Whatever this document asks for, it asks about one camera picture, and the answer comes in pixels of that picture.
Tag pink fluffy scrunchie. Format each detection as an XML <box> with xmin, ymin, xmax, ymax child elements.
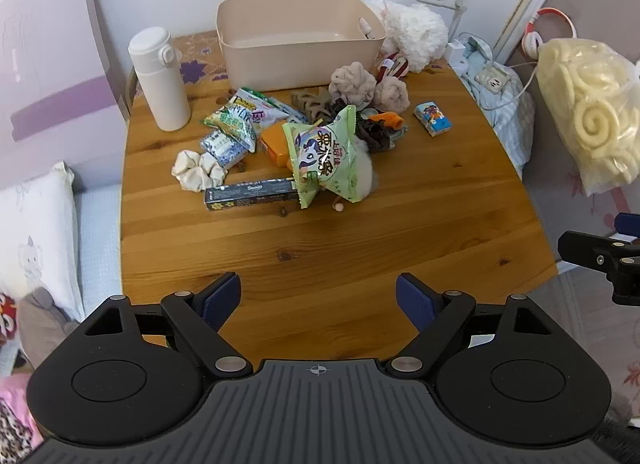
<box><xmin>374</xmin><ymin>78</ymin><xmax>411</xmax><ymax>112</ymax></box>

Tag small cartoon print box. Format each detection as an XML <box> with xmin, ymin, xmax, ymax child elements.
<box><xmin>413</xmin><ymin>100</ymin><xmax>453</xmax><ymax>136</ymax></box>

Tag purple flower print mat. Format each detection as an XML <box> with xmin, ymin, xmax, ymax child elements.
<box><xmin>172</xmin><ymin>31</ymin><xmax>236</xmax><ymax>87</ymax></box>

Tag dark brown scrunchie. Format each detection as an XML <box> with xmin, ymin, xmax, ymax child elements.
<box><xmin>356</xmin><ymin>116</ymin><xmax>398</xmax><ymax>152</ymax></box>

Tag white power strip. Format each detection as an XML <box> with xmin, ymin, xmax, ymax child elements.
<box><xmin>474</xmin><ymin>66</ymin><xmax>511</xmax><ymax>93</ymax></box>

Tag white fur pompom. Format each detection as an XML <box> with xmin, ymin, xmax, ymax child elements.
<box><xmin>320</xmin><ymin>144</ymin><xmax>378</xmax><ymax>202</ymax></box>

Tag white blue snack packet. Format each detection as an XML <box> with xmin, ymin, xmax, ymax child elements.
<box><xmin>237</xmin><ymin>87</ymin><xmax>308</xmax><ymax>140</ymax></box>

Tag red white headphones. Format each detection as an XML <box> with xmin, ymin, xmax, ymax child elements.
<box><xmin>522</xmin><ymin>8</ymin><xmax>577</xmax><ymax>59</ymax></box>

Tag purple white headboard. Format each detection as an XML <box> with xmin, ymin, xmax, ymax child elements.
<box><xmin>0</xmin><ymin>0</ymin><xmax>131</xmax><ymax>190</ymax></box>

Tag white printed pillow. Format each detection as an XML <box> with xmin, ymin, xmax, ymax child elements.
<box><xmin>0</xmin><ymin>161</ymin><xmax>86</xmax><ymax>325</ymax></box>

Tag light green snack packet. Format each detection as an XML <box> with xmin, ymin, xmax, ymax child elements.
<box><xmin>281</xmin><ymin>105</ymin><xmax>371</xmax><ymax>210</ymax></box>

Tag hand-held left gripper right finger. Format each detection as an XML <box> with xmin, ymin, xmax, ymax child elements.
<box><xmin>385</xmin><ymin>272</ymin><xmax>556</xmax><ymax>376</ymax></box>

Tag khaki hair claw clip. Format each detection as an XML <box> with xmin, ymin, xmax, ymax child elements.
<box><xmin>291</xmin><ymin>86</ymin><xmax>346</xmax><ymax>125</ymax></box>

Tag beige plastic storage bin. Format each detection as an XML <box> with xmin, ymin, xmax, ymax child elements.
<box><xmin>216</xmin><ymin>0</ymin><xmax>387</xmax><ymax>93</ymax></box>

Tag bag of spiral crackers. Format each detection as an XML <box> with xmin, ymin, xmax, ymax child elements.
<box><xmin>536</xmin><ymin>38</ymin><xmax>640</xmax><ymax>197</ymax></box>

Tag red plush toy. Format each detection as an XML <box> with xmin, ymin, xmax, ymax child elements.
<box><xmin>0</xmin><ymin>291</ymin><xmax>21</xmax><ymax>345</ymax></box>

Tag white fluffy plush toy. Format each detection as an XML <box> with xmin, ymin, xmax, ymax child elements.
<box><xmin>370</xmin><ymin>0</ymin><xmax>448</xmax><ymax>74</ymax></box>

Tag green white snack packet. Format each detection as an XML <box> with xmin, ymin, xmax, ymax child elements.
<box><xmin>202</xmin><ymin>96</ymin><xmax>261</xmax><ymax>152</ymax></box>

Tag grey plush toy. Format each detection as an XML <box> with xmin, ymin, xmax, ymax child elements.
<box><xmin>17</xmin><ymin>286</ymin><xmax>81</xmax><ymax>370</ymax></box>

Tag orange plastic bottle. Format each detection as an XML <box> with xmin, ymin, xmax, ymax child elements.
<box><xmin>257</xmin><ymin>120</ymin><xmax>293</xmax><ymax>170</ymax></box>

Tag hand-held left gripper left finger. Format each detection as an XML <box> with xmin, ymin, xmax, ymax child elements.
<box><xmin>80</xmin><ymin>271</ymin><xmax>255</xmax><ymax>380</ymax></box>

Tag blue white tissue pack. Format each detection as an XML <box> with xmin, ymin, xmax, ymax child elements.
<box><xmin>200</xmin><ymin>131</ymin><xmax>248</xmax><ymax>167</ymax></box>

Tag white thermos bottle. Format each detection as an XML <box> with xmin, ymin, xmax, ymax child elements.
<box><xmin>128</xmin><ymin>27</ymin><xmax>192</xmax><ymax>132</ymax></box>

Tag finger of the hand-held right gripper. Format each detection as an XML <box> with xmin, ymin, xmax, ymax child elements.
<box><xmin>615</xmin><ymin>213</ymin><xmax>640</xmax><ymax>246</ymax></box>
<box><xmin>557</xmin><ymin>230</ymin><xmax>640</xmax><ymax>306</ymax></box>

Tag long dark box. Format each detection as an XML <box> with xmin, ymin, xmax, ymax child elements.
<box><xmin>204</xmin><ymin>177</ymin><xmax>298</xmax><ymax>212</ymax></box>

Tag wooden desktop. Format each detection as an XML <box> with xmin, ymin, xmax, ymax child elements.
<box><xmin>120</xmin><ymin>31</ymin><xmax>559</xmax><ymax>362</ymax></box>

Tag cream scrunchie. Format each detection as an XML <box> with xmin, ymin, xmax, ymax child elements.
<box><xmin>171</xmin><ymin>149</ymin><xmax>228</xmax><ymax>192</ymax></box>

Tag beige fluffy scrunchie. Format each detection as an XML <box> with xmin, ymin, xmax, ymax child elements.
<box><xmin>329</xmin><ymin>61</ymin><xmax>377</xmax><ymax>107</ymax></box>

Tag pink leopard print cloth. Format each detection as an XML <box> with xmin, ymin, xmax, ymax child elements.
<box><xmin>0</xmin><ymin>374</ymin><xmax>46</xmax><ymax>460</ymax></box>

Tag white plug with cable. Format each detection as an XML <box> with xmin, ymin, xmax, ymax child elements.
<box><xmin>447</xmin><ymin>0</ymin><xmax>467</xmax><ymax>45</ymax></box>

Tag red striped hair tie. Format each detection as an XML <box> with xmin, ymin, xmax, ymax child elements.
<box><xmin>376</xmin><ymin>51</ymin><xmax>410</xmax><ymax>80</ymax></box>

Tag light blue bedsheet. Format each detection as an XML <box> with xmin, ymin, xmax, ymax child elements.
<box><xmin>72</xmin><ymin>184</ymin><xmax>123</xmax><ymax>320</ymax></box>

